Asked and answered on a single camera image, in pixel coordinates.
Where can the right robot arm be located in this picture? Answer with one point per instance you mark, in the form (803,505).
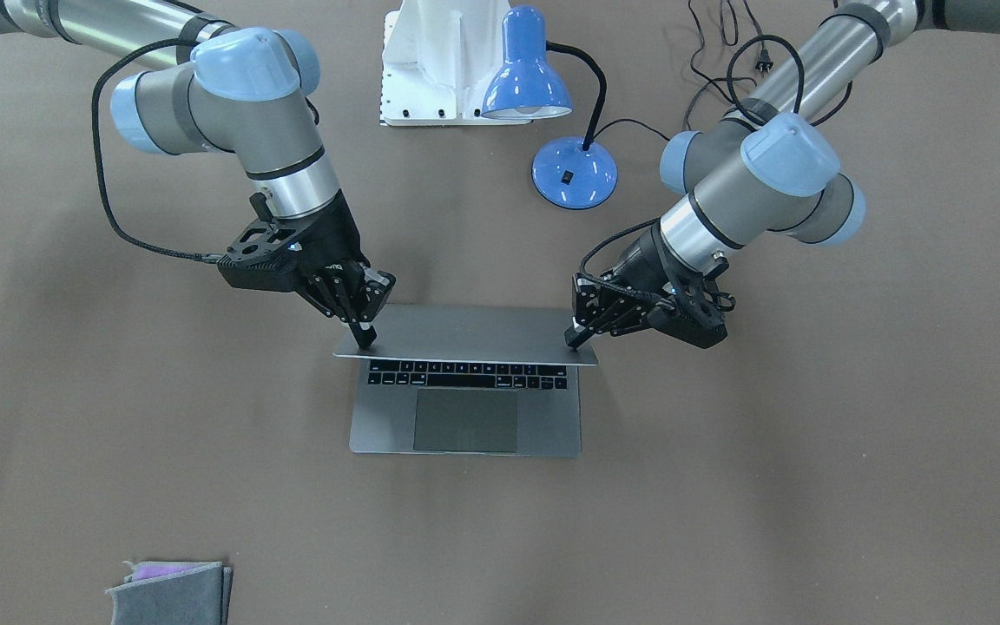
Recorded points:
(213,87)

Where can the blue desk lamp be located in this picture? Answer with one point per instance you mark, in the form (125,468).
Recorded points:
(573,173)

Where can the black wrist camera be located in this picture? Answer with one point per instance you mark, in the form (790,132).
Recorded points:
(695,309)
(261,258)

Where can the purple cloth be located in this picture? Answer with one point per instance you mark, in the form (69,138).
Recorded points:
(155,569)

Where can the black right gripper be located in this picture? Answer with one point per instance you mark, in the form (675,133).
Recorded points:
(334,236)

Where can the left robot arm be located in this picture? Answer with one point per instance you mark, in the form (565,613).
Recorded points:
(765,167)

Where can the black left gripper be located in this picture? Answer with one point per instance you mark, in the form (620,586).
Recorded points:
(644,265)

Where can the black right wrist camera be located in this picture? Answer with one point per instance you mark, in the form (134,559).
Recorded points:
(261,258)

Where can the grey folded cloth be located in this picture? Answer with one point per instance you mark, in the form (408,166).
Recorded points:
(200,596)

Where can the grey laptop computer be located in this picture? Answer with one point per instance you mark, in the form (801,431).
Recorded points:
(468,380)

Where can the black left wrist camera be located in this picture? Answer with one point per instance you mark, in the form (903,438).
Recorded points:
(695,309)

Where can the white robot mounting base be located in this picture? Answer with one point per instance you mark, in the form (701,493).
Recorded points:
(439,58)

